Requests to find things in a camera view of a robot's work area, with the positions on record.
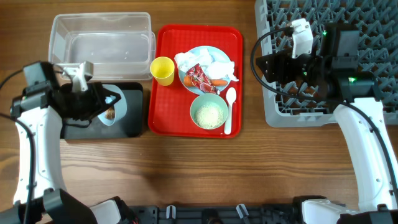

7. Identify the white plastic spoon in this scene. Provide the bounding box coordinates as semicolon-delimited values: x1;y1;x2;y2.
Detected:
224;87;237;134

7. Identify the white tissue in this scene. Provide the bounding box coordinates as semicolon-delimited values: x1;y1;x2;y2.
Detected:
205;62;239;82
174;49;213;72

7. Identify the grey dishwasher rack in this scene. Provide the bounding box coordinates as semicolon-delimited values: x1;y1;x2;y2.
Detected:
254;0;397;128

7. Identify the clear plastic waste bin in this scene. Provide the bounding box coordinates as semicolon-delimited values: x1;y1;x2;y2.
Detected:
48;12;156;82

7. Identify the red plastic tray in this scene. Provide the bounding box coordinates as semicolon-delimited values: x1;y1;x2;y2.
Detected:
148;24;243;139

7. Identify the light blue bowl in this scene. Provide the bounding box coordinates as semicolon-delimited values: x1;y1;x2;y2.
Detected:
98;84;127;126

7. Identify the green bowl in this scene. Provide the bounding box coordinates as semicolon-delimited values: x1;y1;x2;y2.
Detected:
190;93;228;130

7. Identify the black waste tray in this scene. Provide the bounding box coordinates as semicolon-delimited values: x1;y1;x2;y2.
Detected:
60;82;144;140

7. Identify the brown food scrap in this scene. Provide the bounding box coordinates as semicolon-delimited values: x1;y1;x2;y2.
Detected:
104;106;116;120

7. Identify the white rice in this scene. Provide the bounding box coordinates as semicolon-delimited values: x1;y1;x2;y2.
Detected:
195;104;224;129

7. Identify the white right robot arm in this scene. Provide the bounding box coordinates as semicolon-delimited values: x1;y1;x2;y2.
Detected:
250;19;397;223

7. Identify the yellow plastic cup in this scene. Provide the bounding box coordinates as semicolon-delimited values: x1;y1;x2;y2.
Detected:
150;57;175;86

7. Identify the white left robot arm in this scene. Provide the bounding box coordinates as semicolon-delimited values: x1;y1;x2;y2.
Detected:
1;62;124;223

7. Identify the orange carrot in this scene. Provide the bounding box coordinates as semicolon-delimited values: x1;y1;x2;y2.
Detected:
183;76;228;87

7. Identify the light blue plate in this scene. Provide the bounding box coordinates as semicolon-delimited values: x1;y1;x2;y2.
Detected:
178;45;233;95

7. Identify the red snack wrapper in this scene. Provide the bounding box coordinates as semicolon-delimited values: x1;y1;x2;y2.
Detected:
183;63;220;95

